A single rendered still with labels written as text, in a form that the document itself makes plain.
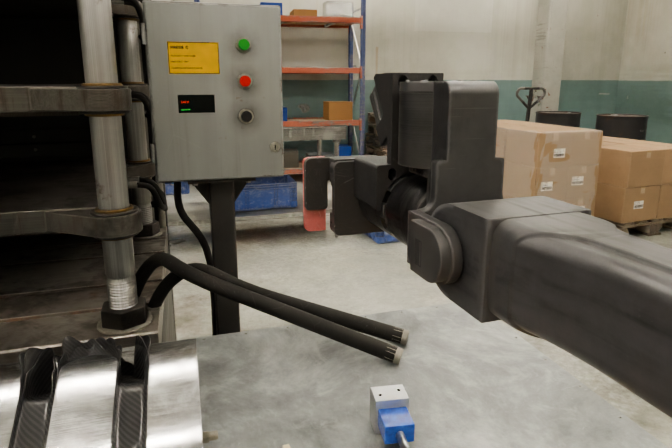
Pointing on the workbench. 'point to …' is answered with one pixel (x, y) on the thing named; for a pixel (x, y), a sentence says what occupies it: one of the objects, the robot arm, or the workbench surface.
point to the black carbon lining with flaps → (124, 419)
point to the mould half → (84, 393)
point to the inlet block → (391, 414)
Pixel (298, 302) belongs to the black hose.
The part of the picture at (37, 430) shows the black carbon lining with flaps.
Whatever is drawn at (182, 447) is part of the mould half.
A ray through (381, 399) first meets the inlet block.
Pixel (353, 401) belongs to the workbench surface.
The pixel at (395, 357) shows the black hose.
